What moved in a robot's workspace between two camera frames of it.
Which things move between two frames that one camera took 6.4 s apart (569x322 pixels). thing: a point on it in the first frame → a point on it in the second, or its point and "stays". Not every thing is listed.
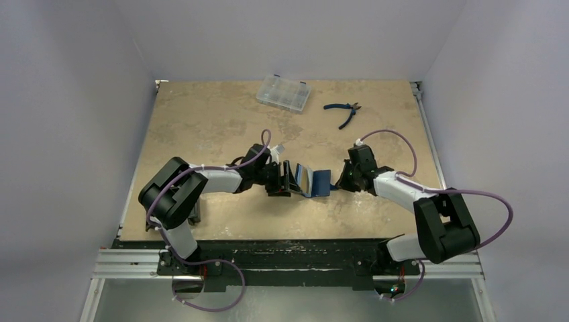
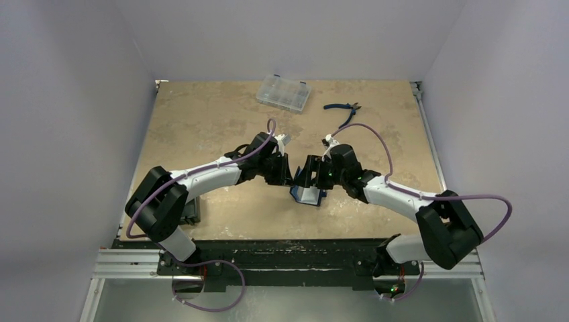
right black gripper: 347,175 → 315,171
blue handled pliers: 353,107 stays
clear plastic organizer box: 284,92 stays
